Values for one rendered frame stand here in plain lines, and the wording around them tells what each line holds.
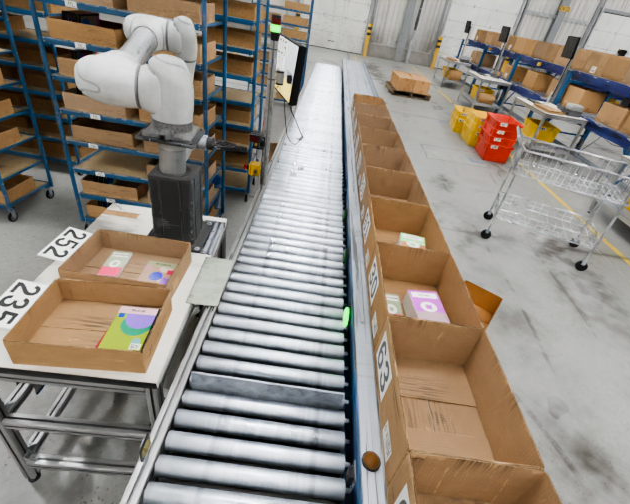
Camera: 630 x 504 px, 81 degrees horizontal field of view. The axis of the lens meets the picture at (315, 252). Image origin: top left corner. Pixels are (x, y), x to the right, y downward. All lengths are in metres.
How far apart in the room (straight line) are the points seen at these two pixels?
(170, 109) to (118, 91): 0.17
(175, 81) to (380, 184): 1.19
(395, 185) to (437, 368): 1.20
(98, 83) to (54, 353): 0.90
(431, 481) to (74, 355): 1.01
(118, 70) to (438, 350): 1.42
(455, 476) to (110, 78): 1.55
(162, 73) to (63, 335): 0.94
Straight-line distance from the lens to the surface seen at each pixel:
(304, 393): 1.19
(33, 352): 1.36
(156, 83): 1.53
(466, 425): 1.17
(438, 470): 0.94
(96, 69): 1.59
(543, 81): 10.35
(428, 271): 1.52
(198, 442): 1.15
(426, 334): 1.17
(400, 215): 1.81
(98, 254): 1.77
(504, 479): 1.00
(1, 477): 2.15
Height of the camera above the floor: 1.76
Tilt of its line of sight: 34 degrees down
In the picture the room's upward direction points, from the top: 11 degrees clockwise
